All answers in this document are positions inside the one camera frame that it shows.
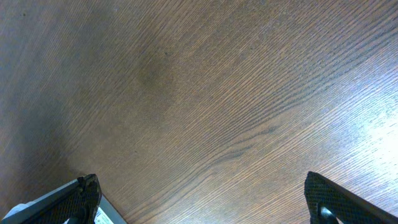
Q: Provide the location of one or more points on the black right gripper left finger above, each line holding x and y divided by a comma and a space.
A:
79, 203

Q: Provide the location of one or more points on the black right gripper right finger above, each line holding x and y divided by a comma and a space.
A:
329, 202

